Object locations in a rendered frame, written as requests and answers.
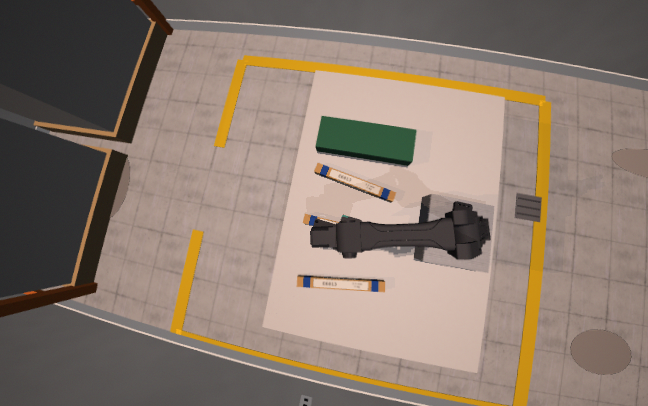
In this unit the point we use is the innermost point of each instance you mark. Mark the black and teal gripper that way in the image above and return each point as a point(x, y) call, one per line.
point(344, 218)

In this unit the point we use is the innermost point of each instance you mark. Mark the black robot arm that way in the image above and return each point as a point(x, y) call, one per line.
point(356, 237)

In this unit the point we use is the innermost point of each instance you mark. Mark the brown cardboard box with blue bands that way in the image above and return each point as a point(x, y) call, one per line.
point(309, 219)

